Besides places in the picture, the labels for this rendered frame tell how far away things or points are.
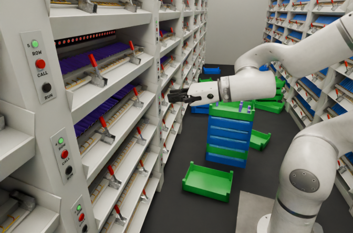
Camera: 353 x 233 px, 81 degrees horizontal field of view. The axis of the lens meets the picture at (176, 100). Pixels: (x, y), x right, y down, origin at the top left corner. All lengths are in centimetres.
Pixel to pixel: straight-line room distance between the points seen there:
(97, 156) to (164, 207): 81
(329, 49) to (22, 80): 61
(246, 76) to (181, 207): 96
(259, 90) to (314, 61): 16
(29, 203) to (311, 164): 63
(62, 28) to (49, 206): 37
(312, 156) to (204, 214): 88
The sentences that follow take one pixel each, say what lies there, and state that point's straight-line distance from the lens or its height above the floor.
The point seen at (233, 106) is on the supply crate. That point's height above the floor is 40.
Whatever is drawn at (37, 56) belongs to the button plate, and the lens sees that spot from 43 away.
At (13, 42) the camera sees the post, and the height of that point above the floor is 104.
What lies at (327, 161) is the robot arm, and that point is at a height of 74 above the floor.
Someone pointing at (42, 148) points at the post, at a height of 85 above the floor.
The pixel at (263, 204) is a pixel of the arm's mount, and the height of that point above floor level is 33.
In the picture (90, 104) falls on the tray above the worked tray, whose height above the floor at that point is 86.
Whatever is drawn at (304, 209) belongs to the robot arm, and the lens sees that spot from 77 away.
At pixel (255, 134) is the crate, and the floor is 2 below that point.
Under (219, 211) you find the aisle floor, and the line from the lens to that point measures 140.
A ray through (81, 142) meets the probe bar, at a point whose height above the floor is 73.
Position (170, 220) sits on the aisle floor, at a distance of 135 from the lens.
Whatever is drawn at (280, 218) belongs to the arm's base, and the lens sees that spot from 84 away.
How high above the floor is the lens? 108
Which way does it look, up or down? 24 degrees down
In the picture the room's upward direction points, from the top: straight up
